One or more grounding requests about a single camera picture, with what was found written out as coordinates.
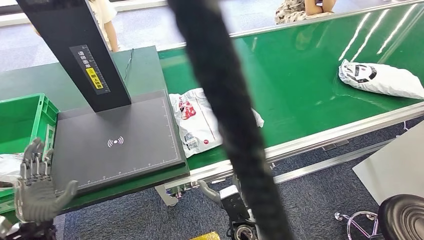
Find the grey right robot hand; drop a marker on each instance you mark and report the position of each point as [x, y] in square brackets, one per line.
[210, 195]

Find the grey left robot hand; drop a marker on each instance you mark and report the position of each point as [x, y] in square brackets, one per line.
[36, 198]

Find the white package with red print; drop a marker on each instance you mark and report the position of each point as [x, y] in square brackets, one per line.
[8, 167]

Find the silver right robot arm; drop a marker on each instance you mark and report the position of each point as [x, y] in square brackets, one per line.
[243, 230]

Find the white package red black print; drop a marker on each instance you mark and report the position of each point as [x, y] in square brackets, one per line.
[195, 122]

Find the aluminium conveyor lower bar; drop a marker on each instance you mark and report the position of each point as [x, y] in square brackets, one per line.
[331, 162]

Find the green conveyor belt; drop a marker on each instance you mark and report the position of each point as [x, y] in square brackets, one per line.
[298, 66]

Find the white package with black print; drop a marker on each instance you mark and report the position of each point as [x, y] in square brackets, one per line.
[387, 81]

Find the yellow block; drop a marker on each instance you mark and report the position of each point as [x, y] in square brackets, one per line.
[205, 236]

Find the green plastic crate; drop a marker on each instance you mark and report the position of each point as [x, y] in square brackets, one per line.
[20, 126]

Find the chrome stool base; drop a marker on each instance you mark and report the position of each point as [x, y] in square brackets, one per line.
[354, 225]

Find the black scanner column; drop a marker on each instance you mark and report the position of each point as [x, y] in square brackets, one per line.
[73, 49]

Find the pale grey panel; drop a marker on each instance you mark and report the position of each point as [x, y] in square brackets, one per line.
[397, 165]

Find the person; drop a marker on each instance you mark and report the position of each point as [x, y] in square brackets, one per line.
[106, 20]
[298, 11]

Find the black stool seat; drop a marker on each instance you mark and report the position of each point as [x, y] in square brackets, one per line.
[402, 217]

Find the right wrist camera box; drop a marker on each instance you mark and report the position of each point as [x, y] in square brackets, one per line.
[233, 205]

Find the grey conveyor foot bracket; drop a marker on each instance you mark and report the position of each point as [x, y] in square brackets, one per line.
[165, 195]

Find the black scanner base plate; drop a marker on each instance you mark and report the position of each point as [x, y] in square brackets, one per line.
[116, 155]

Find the aluminium conveyor side rail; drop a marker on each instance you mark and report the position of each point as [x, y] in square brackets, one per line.
[331, 139]
[331, 15]

